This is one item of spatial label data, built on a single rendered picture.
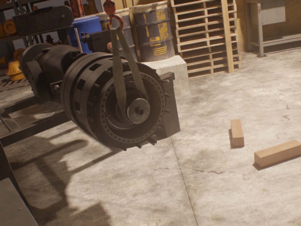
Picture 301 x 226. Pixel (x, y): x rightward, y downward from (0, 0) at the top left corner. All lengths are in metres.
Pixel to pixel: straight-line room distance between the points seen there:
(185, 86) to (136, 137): 2.78
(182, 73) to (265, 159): 2.26
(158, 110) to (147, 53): 3.14
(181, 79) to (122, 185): 2.27
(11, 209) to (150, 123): 0.99
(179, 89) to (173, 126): 1.33
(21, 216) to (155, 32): 4.03
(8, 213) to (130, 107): 0.81
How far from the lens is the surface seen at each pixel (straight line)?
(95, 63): 1.86
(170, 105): 3.12
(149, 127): 1.79
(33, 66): 2.93
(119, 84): 1.58
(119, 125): 1.77
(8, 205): 1.18
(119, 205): 2.37
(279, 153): 2.59
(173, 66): 4.36
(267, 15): 6.13
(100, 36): 3.10
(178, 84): 4.43
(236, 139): 2.83
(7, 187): 1.30
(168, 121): 3.15
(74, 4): 1.74
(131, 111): 1.61
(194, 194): 2.32
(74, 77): 1.88
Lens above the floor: 1.41
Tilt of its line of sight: 22 degrees down
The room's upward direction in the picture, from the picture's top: 11 degrees counter-clockwise
